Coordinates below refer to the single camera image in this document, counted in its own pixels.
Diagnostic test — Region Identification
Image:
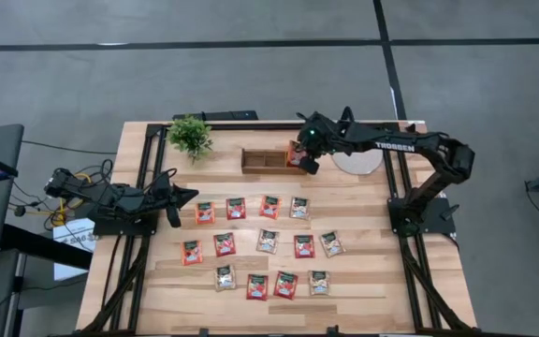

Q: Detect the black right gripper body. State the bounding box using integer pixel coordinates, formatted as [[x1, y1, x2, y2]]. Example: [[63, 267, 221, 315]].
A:
[[297, 111, 343, 176]]

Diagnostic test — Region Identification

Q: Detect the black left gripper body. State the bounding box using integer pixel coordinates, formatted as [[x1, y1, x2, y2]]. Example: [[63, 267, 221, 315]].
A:
[[150, 170, 182, 229]]

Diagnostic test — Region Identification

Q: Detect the orange tea packet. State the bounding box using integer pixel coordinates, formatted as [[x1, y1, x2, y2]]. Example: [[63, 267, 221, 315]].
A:
[[258, 195, 283, 221], [286, 139, 307, 169], [194, 200, 216, 226]]

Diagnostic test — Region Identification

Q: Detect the red strawberry tea packet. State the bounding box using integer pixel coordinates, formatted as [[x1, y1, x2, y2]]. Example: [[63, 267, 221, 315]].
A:
[[272, 271, 299, 301], [212, 232, 237, 258], [293, 234, 316, 259], [225, 197, 247, 221], [245, 273, 270, 301]]

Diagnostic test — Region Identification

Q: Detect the pink packet edge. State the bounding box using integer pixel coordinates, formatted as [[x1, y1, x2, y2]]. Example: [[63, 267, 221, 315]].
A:
[[180, 240, 204, 267]]

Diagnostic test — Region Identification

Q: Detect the beige vanilla tea packet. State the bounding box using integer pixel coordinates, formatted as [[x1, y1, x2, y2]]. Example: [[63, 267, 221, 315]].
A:
[[289, 196, 312, 221], [255, 228, 281, 256], [308, 270, 331, 297], [213, 264, 238, 292], [318, 230, 346, 259]]

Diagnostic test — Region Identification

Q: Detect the wooden three-compartment tea box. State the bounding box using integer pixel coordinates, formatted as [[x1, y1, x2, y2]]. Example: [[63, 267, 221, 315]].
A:
[[240, 147, 309, 176]]

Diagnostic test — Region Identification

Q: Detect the green plant in white pot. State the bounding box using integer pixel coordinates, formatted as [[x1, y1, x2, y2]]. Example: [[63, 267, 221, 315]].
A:
[[165, 115, 214, 165]]

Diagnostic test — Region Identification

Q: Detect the white paper label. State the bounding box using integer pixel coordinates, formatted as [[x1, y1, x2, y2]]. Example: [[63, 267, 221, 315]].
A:
[[52, 217, 97, 282]]

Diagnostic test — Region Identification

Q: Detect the black desk bar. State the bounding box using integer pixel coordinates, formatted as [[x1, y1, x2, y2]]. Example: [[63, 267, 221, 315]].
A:
[[0, 223, 94, 271]]

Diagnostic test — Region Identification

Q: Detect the black aluminium table frame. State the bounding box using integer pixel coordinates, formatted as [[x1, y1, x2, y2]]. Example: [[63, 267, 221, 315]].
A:
[[80, 121, 474, 337]]

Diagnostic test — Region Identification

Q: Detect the yellow cable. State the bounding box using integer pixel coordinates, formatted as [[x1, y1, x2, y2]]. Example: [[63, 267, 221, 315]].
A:
[[53, 171, 94, 228]]

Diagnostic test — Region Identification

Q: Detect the black floor cable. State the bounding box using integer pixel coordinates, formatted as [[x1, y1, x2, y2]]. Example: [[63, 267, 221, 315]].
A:
[[21, 139, 119, 155]]

